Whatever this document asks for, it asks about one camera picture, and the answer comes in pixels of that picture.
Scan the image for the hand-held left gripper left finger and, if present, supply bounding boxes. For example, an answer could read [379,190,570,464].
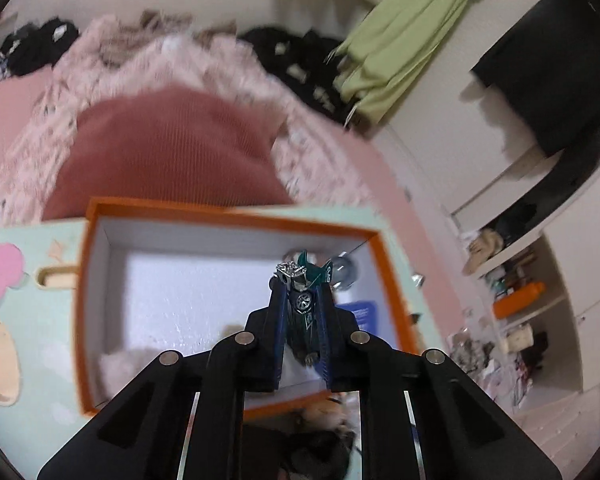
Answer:
[37,275,291,480]

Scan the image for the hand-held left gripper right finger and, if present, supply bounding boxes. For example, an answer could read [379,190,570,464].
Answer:
[314,280,563,480]

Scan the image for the green toy car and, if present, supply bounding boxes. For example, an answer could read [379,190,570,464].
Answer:
[274,251,337,368]

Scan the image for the orange cardboard box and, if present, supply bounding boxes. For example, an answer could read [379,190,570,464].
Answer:
[75,197,422,422]

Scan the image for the mint cartoon desktop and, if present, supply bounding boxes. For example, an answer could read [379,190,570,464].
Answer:
[0,205,433,480]

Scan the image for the blue card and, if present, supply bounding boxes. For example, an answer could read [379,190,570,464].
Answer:
[337,300,379,342]

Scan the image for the round silver mirror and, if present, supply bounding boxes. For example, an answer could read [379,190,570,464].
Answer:
[329,242,370,292]

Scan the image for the clutter of small trinkets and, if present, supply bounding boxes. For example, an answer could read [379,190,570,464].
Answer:
[446,332,533,411]

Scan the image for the beige plush toy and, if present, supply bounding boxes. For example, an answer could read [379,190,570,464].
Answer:
[461,229,504,276]

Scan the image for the white jar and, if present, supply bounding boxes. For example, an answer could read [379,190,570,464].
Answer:
[501,323,536,356]

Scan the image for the dark red ribbed pillow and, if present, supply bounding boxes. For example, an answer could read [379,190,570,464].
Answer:
[42,87,292,222]

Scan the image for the white shelf unit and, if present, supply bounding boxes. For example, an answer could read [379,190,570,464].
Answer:
[449,125,600,413]

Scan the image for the pink printed blanket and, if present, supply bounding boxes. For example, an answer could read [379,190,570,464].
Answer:
[0,15,377,231]

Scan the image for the beige brown cloth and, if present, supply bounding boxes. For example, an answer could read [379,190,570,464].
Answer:
[100,9,237,67]

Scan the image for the light green hanging cloth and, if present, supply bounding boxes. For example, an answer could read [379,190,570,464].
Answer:
[330,0,503,128]

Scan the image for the black hanging garment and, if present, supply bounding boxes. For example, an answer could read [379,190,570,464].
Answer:
[472,0,600,248]

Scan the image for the black striped clothes pile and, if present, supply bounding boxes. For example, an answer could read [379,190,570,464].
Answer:
[0,17,81,82]

